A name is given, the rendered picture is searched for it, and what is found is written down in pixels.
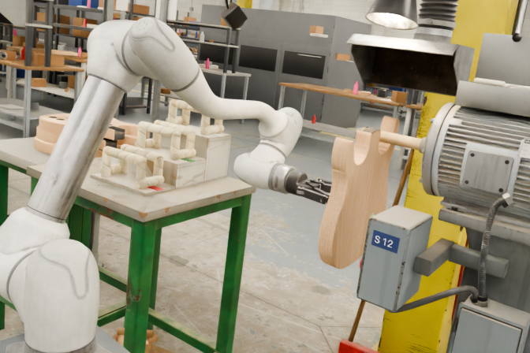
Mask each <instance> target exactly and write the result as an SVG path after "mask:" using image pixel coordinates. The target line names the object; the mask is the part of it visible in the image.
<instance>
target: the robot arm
mask: <svg viewBox="0 0 530 353"><path fill-rule="evenodd" d="M87 51H88V63H87V67H86V70H87V75H88V78H87V80H86V82H85V84H84V87H83V89H82V91H81V93H80V95H79V97H78V99H77V102H76V104H75V106H74V107H73V110H72V112H71V114H70V115H69V119H68V120H67V122H66V124H65V127H64V128H63V130H62V133H61V135H60V137H59V139H58V141H57V143H56V145H55V147H54V149H53V152H52V154H51V156H50V158H49V160H48V162H47V164H46V166H45V169H44V171H43V173H42V175H41V177H40V178H39V181H38V183H37V185H36V187H35V190H34V191H33V193H32V196H31V198H30V199H29V202H28V205H27V206H26V207H22V208H20V209H19V210H15V211H14V212H12V213H11V214H10V216H9V217H8V218H7V219H6V221H5V222H4V223H3V224H2V225H1V226H0V295H1V296H2V297H3V298H4V299H6V300H8V301H9V302H11V303H12V304H13V305H14V306H15V308H16V310H17V313H18V314H19V316H20V318H21V320H22V322H23V323H24V341H21V342H18V343H13V344H10V345H8V346H7V347H6V353H111V352H110V351H108V350H106V349H104V348H103V347H101V346H100V345H99V344H98V343H97V342H96V338H95V331H96V325H97V321H98V315H99V270H98V266H97V263H96V261H95V258H94V256H93V254H92V253H91V251H90V250H89V249H88V248H87V247H86V246H84V245H83V244H82V243H80V242H78V241H75V240H69V236H70V234H69V228H68V225H67V224H66V223H65V220H66V218H67V217H68V214H69V212H70V210H71V208H72V206H73V203H74V201H75V199H76V197H77V195H78V192H79V190H80V188H81V186H82V184H83V182H84V179H85V177H86V176H87V174H88V170H89V169H90V167H91V164H92V163H93V160H94V158H95V156H96V154H97V152H98V149H99V147H100V145H101V143H102V141H103V138H104V136H105V135H106V132H107V130H108V128H109V126H110V123H111V121H112V120H113V117H114V115H115V113H116V111H117V109H118V106H119V104H120V102H121V100H122V98H123V95H124V93H127V92H129V91H131V90H132V89H133V88H134V87H135V85H136V84H137V83H138V82H139V81H140V80H141V79H142V78H143V77H144V76H146V77H149V78H152V79H153V80H159V81H160V82H161V83H163V84H164V85H165V86H166V87H167V88H168V89H169V90H170V91H172V92H173V93H174V94H175V95H177V96H178V97H180V98H181V99H182V100H184V101H185V102H187V103H188V104H189V105H190V106H191V107H192V108H193V109H194V110H196V111H198V112H199V113H201V114H203V115H204V116H206V117H209V118H213V119H218V120H233V119H253V118H254V119H258V120H259V121H260V123H259V134H260V138H261V141H260V143H259V145H258V147H257V148H256V149H255V150H254V151H252V152H251V153H245V154H241V155H239V156H238V157H237V158H236V160H235V162H234V166H233V170H234V173H235V174H236V175H237V177H238V178H239V179H240V180H241V181H243V182H245V183H246V184H249V185H251V186H253V187H256V188H260V189H264V190H268V189H269V190H272V191H277V192H280V193H282V194H286V195H287V194H289V193H290V194H293V195H297V196H301V197H305V198H306V199H310V200H312V201H315V202H318V203H321V204H323V205H324V204H326V203H327V202H328V199H329V197H330V194H328V193H330V190H331V185H332V181H328V180H324V179H322V178H318V180H313V179H310V180H309V179H308V176H307V174H306V173H304V172H301V171H298V170H296V168H294V167H292V166H289V165H285V164H284V162H285V160H286V158H287V157H288V155H289V154H290V153H291V151H292V149H293V148H294V146H295V144H296V142H297V140H298V138H299V136H300V133H301V129H302V125H303V119H302V117H301V115H300V113H299V112H298V111H297V110H295V109H294V108H289V107H286V108H283V109H280V110H279V111H275V110H274V109H273V108H271V107H270V106H269V105H267V104H266V103H263V102H257V101H249V100H237V99H226V98H219V97H217V96H216V95H214V94H213V92H212V91H211V89H210V88H209V86H208V84H207V81H206V80H205V78H204V76H203V73H202V71H201V69H200V67H199V65H198V64H197V62H196V60H195V58H194V57H193V55H192V52H191V51H190V50H189V48H188V47H187V46H186V45H185V44H184V42H183V41H182V40H181V38H180V37H179V36H178V35H177V34H176V33H175V31H174V30H173V29H172V28H170V27H169V26H168V25H166V24H165V23H163V22H161V21H160V20H158V19H156V18H154V17H144V18H141V19H139V20H138V21H135V20H110V21H107V22H104V23H102V24H100V25H99V26H97V27H96V28H94V29H93V30H92V32H91V33H90V35H89V36H88V41H87ZM320 188H321V189H320Z"/></svg>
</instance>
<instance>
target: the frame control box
mask: <svg viewBox="0 0 530 353"><path fill-rule="evenodd" d="M432 220H433V216H432V215H430V214H426V213H422V212H420V211H416V210H411V209H409V208H405V207H402V206H393V207H391V208H390V209H388V210H384V211H383V212H381V213H379V214H376V215H375V216H373V217H371V218H370V219H369V221H368V229H367V232H366V239H365V244H364V253H363V258H362V262H361V267H360V276H359V280H358V285H357V290H356V293H357V295H356V297H357V298H358V299H362V300H363V301H366V302H368V303H371V304H374V305H376V306H378V307H382V308H383V309H385V310H387V311H389V312H390V313H400V312H403V311H407V310H411V309H414V308H417V307H421V306H423V305H426V304H429V303H432V302H434V301H437V300H440V299H444V298H446V297H449V296H452V295H457V294H460V293H465V292H470V293H472V295H471V296H470V300H471V303H472V304H474V305H477V306H479V304H478V302H477V301H478V298H477V296H478V295H479V293H478V290H477V289H476V288H475V287H473V286H467V285H465V286H460V287H456V288H451V289H449V290H446V291H443V292H439V293H436V294H434V295H430V296H428V297H425V298H422V299H418V300H416V301H413V302H411V303H406V302H407V301H408V300H409V299H411V298H412V297H413V296H414V295H415V294H416V293H417V292H418V291H419V287H420V280H421V276H422V275H421V274H418V273H415V272H414V271H413V267H414V262H415V258H416V256H418V255H419V254H421V253H422V252H423V251H425V250H427V245H428V240H429V236H430V231H431V224H432ZM405 303H406V304H405Z"/></svg>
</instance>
